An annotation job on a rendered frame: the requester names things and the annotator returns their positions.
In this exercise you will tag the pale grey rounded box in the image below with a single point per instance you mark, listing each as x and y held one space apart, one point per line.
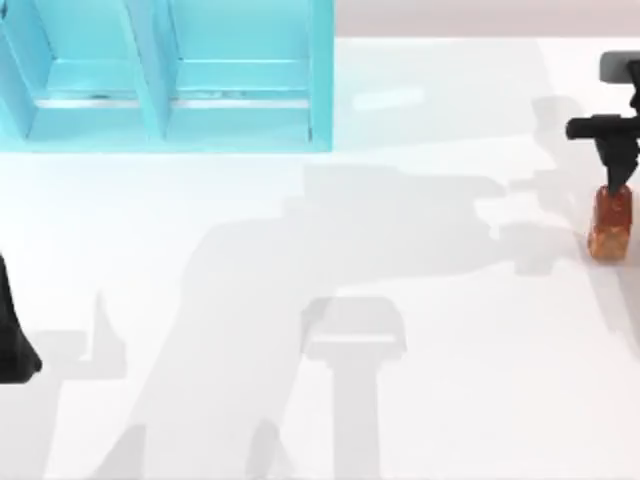
617 67

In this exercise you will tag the light blue rack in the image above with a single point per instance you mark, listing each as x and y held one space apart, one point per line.
240 80

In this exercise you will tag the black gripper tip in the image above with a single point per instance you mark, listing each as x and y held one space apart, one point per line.
12 345

